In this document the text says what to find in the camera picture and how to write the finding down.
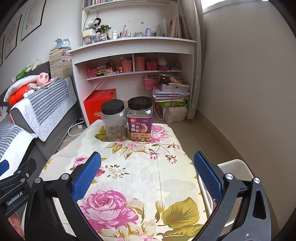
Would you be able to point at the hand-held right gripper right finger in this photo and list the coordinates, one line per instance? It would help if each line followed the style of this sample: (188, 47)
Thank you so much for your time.
(208, 176)

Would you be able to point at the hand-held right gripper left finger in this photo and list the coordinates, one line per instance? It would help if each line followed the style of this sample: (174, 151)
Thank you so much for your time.
(86, 177)

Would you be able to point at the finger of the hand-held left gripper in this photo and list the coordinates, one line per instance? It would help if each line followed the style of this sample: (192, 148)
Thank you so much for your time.
(3, 167)
(26, 168)

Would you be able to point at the white plastic trash bin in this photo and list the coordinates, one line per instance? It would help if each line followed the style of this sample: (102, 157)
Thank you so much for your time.
(233, 169)

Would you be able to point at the person's left hand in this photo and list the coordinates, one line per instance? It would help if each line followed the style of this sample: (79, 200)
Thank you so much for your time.
(16, 223)

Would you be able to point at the striped grey seat blanket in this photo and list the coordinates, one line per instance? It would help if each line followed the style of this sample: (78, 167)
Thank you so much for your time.
(13, 139)

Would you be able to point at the floral tablecloth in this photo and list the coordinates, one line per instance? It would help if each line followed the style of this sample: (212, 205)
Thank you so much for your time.
(138, 166)

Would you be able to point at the grey sofa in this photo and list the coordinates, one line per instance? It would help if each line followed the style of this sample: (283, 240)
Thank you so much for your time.
(64, 125)

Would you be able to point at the clear nut jar black lid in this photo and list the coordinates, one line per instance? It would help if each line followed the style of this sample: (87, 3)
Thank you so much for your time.
(114, 125)

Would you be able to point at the red gift box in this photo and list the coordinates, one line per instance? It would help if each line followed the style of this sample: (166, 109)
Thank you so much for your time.
(94, 109)

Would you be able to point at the white fluffy bag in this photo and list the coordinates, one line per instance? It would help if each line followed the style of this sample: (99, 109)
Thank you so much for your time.
(175, 114)

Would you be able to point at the orange cushion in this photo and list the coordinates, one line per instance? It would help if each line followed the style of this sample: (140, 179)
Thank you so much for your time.
(17, 95)

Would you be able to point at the purple label jar black lid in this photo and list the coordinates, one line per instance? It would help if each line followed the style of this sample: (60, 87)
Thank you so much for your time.
(140, 125)

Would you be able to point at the green tissue pack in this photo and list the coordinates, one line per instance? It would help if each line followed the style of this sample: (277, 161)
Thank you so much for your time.
(172, 104)

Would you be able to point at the white pillow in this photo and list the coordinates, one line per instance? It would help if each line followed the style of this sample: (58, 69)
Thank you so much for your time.
(18, 84)

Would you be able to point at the newspaper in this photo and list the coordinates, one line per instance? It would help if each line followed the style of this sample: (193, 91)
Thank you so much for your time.
(46, 85)

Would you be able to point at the pink plush pig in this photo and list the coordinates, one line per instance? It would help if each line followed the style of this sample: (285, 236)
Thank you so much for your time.
(42, 78)

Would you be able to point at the stack of papers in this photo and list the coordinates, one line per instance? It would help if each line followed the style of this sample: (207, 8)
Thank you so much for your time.
(171, 91)

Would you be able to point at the green plush toy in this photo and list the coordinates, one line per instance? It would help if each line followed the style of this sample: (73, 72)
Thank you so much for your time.
(20, 73)

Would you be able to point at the white plush toy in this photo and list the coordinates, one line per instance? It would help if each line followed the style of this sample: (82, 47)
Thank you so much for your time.
(33, 64)

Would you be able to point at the pink perforated basket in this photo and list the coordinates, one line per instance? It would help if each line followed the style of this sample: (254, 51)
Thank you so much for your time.
(92, 73)

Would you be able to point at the yellow toy car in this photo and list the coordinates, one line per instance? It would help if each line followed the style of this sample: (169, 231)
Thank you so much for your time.
(101, 73)

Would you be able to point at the pink slatted basket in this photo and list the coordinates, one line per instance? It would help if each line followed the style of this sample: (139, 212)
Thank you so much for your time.
(149, 83)

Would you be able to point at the stack of books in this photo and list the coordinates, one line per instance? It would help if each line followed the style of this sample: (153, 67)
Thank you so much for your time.
(60, 62)

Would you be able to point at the colourful puzzle cube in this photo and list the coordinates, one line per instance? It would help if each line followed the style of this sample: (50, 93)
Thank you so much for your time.
(119, 70)

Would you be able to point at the pink box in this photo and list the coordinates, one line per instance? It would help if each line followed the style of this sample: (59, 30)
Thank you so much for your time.
(163, 68)

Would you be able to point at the pink pen cup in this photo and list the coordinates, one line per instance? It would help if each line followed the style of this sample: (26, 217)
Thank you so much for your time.
(126, 66)

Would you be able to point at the cream plush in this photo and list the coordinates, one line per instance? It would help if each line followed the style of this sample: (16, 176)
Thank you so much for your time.
(162, 61)

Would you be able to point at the small pink basket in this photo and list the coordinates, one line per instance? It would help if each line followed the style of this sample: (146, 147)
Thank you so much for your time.
(151, 65)

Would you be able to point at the clear storage box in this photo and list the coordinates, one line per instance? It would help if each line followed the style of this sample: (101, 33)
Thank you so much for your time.
(92, 38)

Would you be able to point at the white bookshelf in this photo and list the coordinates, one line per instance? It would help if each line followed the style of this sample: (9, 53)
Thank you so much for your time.
(138, 47)

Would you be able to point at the white bottle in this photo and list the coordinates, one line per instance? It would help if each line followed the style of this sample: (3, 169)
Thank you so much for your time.
(114, 35)

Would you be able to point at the small green potted plant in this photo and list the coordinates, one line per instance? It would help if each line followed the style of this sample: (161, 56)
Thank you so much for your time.
(105, 28)

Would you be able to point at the upright books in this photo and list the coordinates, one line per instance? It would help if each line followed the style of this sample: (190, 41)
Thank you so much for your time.
(173, 26)

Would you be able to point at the dark haired doll figure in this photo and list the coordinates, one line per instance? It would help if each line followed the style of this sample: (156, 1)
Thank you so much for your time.
(96, 22)

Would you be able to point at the grey bottle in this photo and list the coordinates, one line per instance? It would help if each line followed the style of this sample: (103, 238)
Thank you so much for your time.
(148, 32)

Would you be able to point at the window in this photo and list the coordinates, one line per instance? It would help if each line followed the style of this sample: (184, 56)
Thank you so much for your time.
(231, 3)

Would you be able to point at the row of shelf books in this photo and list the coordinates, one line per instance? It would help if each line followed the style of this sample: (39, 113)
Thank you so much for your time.
(97, 2)

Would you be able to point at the framed wall picture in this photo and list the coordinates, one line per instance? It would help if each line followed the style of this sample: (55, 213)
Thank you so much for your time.
(12, 34)
(32, 18)
(1, 51)

